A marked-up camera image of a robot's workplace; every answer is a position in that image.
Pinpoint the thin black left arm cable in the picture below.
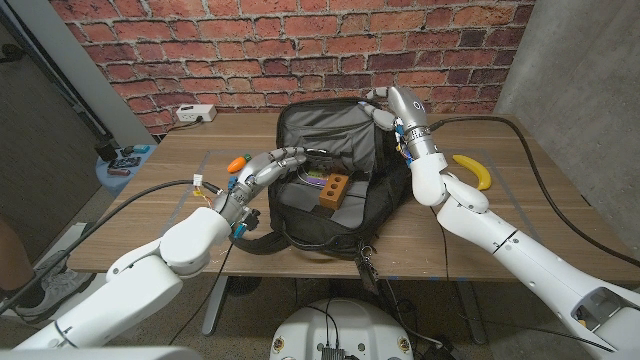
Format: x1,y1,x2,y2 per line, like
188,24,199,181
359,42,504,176
169,239,236,346

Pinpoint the grey sneaker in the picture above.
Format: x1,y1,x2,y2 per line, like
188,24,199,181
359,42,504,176
37,249,69,276
14,267,96,321

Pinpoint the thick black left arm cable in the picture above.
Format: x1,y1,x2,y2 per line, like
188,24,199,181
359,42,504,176
0,179,222,316

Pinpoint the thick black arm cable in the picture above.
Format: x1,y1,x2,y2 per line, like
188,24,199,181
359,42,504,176
0,179,222,316
429,115,640,269

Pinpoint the yellow banana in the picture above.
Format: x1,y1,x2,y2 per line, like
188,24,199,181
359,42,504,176
452,154,493,192

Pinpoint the white power strip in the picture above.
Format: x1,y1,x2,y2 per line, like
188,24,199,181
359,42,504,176
175,103,218,124

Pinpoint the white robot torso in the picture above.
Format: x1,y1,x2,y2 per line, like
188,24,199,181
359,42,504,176
269,298,415,360

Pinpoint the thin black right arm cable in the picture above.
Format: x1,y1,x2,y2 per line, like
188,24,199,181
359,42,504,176
429,207,451,282

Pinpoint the blue round stool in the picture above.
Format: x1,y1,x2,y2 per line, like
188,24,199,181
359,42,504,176
94,144,157,197

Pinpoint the brown brick shaped block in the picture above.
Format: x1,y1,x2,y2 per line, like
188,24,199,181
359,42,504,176
318,172,351,211

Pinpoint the small black cup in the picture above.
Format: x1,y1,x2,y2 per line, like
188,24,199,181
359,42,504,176
94,139,119,162

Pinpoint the printed brick wall backdrop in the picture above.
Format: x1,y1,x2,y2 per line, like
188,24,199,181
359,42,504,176
49,0,536,135

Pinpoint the black luggage tag with keyring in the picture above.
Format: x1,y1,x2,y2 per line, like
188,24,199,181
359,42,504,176
355,243,381,296

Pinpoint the person beside the table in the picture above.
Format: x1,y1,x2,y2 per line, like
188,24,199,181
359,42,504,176
0,219,36,294

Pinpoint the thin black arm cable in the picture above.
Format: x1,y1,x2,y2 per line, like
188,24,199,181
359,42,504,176
169,239,236,346
429,207,451,282

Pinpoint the orange toy carrot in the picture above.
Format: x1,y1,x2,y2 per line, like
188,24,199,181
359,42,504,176
226,154,253,175

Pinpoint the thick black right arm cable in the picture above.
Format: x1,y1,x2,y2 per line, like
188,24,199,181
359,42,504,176
429,115,640,269

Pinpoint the grey metal table leg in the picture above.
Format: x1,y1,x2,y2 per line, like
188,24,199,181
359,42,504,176
455,280,489,345
201,275,230,336

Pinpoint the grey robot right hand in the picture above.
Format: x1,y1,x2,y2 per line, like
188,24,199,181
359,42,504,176
357,85,431,133

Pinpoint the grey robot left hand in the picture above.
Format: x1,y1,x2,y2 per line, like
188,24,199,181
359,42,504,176
226,146,309,202

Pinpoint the purple and green flat box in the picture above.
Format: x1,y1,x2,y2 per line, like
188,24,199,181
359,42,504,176
299,167,331,189

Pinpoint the black fabric backpack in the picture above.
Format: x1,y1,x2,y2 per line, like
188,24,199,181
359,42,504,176
229,97,416,261

